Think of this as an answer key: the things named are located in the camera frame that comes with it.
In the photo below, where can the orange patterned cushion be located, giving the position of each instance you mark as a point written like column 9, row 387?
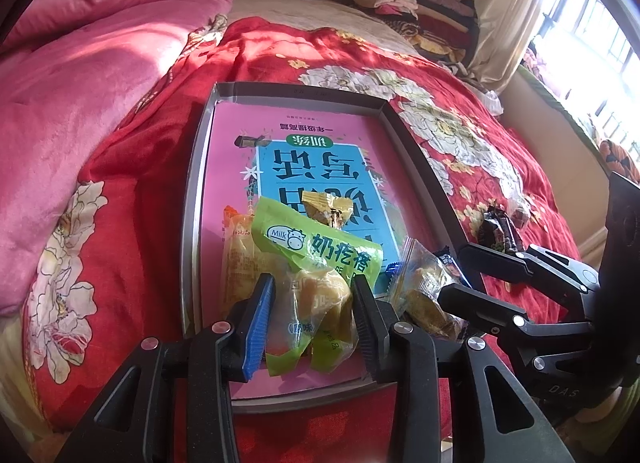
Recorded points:
column 617, row 153

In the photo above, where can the clear yellow pastry packet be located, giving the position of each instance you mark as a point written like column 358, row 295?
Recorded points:
column 420, row 283

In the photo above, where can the beige bed sheet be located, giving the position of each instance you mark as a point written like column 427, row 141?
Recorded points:
column 300, row 8

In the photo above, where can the red floral blanket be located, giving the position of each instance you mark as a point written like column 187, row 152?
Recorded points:
column 130, row 143

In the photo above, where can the clear bag of dark candies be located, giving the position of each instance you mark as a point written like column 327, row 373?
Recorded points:
column 520, row 210

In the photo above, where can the gold snack packet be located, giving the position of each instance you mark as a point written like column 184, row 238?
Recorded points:
column 322, row 208

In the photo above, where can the dark printed snack packet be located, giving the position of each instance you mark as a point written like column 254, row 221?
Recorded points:
column 452, row 268

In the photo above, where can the dark blue snack packet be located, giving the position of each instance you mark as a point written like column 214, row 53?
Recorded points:
column 392, row 269

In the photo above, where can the black snack packet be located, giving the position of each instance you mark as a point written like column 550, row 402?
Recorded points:
column 495, row 233

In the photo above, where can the colourful cloth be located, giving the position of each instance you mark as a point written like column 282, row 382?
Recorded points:
column 532, row 63

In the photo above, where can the grey tray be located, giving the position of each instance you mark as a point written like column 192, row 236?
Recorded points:
column 195, row 193

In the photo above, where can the stack of folded clothes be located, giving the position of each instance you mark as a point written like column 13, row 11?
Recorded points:
column 435, row 18

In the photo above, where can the orange wafer packet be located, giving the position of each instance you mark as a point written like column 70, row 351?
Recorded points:
column 237, row 263

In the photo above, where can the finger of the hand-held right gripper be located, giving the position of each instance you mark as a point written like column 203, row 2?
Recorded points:
column 545, row 270
column 480, row 305

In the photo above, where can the green windowsill cover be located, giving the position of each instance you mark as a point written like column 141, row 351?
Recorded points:
column 555, row 103

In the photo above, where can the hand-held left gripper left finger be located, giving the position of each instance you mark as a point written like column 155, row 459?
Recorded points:
column 257, row 333

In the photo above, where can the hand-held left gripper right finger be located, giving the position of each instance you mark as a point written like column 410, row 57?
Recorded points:
column 372, row 338

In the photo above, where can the white crumpled cloth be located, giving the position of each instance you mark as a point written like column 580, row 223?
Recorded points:
column 492, row 103

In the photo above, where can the cream curtain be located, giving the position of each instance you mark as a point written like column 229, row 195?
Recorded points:
column 505, row 3

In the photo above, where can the pink book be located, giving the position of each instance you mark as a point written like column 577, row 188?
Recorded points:
column 235, row 163

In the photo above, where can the pink quilt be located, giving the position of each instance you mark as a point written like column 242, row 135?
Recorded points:
column 100, row 68

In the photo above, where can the green snack packet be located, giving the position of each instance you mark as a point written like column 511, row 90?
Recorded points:
column 310, row 243

